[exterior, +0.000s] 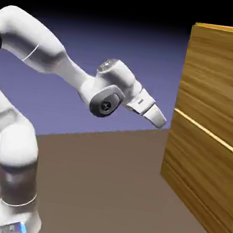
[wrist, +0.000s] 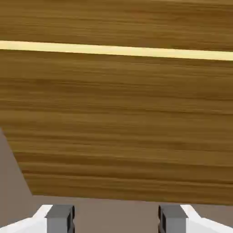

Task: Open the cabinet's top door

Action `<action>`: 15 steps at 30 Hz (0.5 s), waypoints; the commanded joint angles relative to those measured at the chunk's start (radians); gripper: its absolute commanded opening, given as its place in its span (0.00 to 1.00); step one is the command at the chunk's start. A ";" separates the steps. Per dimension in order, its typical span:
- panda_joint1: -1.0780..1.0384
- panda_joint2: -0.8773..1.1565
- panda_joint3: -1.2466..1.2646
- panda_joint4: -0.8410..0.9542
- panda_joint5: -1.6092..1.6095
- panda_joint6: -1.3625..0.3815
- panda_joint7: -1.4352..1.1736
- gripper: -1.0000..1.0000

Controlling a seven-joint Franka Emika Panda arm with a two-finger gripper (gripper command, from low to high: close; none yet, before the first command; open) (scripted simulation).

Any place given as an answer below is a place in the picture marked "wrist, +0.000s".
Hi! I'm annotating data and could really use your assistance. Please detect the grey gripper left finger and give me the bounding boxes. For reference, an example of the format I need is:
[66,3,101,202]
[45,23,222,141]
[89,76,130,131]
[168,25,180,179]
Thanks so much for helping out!
[0,204,76,233]

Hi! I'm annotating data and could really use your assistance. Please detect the wooden cabinet door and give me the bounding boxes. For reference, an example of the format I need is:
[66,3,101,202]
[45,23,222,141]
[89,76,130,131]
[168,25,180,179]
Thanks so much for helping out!
[0,0,233,52]
[0,49,233,206]

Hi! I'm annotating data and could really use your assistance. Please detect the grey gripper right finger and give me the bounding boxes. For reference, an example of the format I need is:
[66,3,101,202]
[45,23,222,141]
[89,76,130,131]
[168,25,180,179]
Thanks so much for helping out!
[157,204,233,233]

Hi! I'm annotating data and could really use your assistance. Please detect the wooden cabinet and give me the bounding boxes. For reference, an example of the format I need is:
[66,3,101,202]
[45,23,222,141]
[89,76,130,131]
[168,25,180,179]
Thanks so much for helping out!
[0,0,233,206]

